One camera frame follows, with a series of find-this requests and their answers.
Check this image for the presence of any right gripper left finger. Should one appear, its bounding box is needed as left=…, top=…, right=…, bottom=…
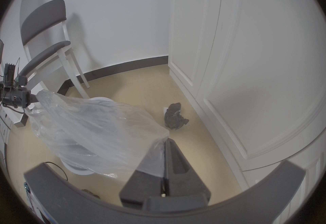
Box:
left=120, top=142, right=166, bottom=209

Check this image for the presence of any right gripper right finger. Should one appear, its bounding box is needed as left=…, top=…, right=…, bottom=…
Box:
left=164, top=139, right=212, bottom=202

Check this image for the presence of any black plastic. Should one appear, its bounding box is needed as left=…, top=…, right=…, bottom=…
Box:
left=164, top=103, right=190, bottom=130

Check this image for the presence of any clear plastic bag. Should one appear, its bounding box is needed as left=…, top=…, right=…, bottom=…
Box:
left=25, top=90, right=170, bottom=177

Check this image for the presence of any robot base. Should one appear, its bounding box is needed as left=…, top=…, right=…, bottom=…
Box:
left=23, top=181, right=50, bottom=222

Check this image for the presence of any white trash bin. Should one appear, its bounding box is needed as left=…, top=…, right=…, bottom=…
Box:
left=57, top=96, right=120, bottom=176

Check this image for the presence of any grey padded white chair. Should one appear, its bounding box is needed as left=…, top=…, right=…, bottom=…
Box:
left=14, top=0, right=91, bottom=128

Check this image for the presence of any white wardrobe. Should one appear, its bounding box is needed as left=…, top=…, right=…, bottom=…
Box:
left=168, top=0, right=325, bottom=218

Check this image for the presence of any black cable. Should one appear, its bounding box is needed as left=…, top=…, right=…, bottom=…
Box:
left=43, top=161, right=69, bottom=182

